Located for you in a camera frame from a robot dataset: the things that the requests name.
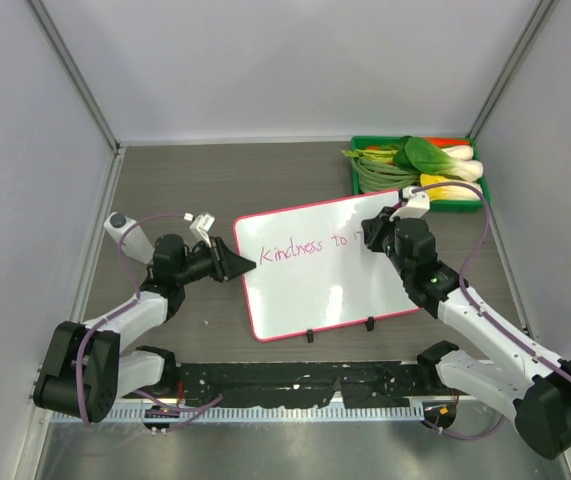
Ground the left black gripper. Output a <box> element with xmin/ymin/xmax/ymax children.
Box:
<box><xmin>176</xmin><ymin>237</ymin><xmax>255</xmax><ymax>286</ymax></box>

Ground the pink framed whiteboard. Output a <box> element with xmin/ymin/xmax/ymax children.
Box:
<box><xmin>233</xmin><ymin>190</ymin><xmax>418</xmax><ymax>342</ymax></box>

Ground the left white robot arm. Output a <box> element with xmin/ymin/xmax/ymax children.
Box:
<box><xmin>32</xmin><ymin>234</ymin><xmax>256</xmax><ymax>423</ymax></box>

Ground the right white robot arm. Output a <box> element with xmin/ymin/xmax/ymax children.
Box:
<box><xmin>361</xmin><ymin>207</ymin><xmax>571</xmax><ymax>459</ymax></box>

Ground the right black whiteboard stand foot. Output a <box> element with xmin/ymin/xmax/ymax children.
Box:
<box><xmin>365</xmin><ymin>317</ymin><xmax>375</xmax><ymax>332</ymax></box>

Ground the green long beans bundle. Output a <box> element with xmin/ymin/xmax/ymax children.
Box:
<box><xmin>350</xmin><ymin>158</ymin><xmax>419</xmax><ymax>193</ymax></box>

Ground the yellow bok choy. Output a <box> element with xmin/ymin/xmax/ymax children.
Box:
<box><xmin>419</xmin><ymin>174</ymin><xmax>482</xmax><ymax>201</ymax></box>

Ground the green bok choy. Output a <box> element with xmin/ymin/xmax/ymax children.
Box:
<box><xmin>393</xmin><ymin>137</ymin><xmax>484</xmax><ymax>182</ymax></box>

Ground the green plastic tray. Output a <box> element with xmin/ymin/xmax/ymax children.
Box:
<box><xmin>343</xmin><ymin>135</ymin><xmax>483</xmax><ymax>213</ymax></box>

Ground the orange carrot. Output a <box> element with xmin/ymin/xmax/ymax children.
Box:
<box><xmin>425</xmin><ymin>137</ymin><xmax>469</xmax><ymax>148</ymax></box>

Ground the white bok choy back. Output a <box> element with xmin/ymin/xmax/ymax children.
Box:
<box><xmin>442</xmin><ymin>145</ymin><xmax>475</xmax><ymax>161</ymax></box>

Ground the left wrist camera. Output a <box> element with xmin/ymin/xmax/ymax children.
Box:
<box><xmin>189</xmin><ymin>212</ymin><xmax>215</xmax><ymax>245</ymax></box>

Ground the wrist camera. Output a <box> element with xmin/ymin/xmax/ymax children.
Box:
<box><xmin>392</xmin><ymin>186</ymin><xmax>430</xmax><ymax>219</ymax></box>
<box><xmin>189</xmin><ymin>212</ymin><xmax>215</xmax><ymax>245</ymax></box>

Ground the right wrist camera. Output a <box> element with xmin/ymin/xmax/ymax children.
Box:
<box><xmin>392</xmin><ymin>186</ymin><xmax>430</xmax><ymax>219</ymax></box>

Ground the white slotted cable duct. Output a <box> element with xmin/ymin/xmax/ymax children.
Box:
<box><xmin>50</xmin><ymin>403</ymin><xmax>425</xmax><ymax>424</ymax></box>

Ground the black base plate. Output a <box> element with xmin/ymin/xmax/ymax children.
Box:
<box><xmin>157</xmin><ymin>361</ymin><xmax>455</xmax><ymax>409</ymax></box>

